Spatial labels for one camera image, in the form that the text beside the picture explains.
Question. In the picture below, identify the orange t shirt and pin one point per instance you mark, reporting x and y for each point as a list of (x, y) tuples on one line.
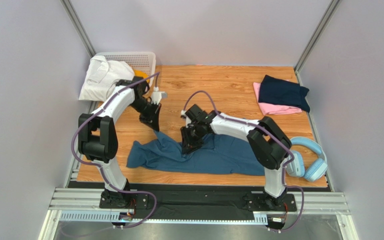
[(140, 74)]

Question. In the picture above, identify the aluminium frame post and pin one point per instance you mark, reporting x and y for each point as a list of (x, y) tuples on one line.
[(324, 21), (80, 29)]

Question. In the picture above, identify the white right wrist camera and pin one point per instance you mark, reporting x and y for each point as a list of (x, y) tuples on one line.
[(185, 117)]

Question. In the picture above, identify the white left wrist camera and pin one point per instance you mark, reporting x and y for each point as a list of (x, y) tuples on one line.
[(157, 95)]

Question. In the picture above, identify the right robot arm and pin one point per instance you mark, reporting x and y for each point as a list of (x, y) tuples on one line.
[(268, 142)]

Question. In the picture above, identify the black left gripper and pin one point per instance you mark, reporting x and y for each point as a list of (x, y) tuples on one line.
[(152, 120)]

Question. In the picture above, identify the teal blue t shirt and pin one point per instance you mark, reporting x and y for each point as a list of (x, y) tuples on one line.
[(220, 155)]

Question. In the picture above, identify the navy folded t shirt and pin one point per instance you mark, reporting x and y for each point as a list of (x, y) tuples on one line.
[(282, 92)]

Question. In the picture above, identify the left aluminium frame post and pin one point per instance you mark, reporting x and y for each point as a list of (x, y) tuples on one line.
[(80, 29)]

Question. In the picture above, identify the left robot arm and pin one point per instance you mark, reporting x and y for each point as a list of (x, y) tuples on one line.
[(97, 136)]

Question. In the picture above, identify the right aluminium frame post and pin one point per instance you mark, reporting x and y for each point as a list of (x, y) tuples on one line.
[(324, 21)]

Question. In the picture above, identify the pink folded t shirt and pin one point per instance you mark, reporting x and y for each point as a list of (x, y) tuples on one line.
[(273, 109)]

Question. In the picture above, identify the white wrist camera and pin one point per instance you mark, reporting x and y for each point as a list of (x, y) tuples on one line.
[(157, 95), (185, 117)]

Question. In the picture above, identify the white t shirt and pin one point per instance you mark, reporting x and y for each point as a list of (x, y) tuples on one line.
[(101, 78)]

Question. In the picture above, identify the white plastic laundry basket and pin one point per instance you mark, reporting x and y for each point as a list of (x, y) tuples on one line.
[(144, 61)]

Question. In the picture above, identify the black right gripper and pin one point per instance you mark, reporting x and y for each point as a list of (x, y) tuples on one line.
[(192, 136)]

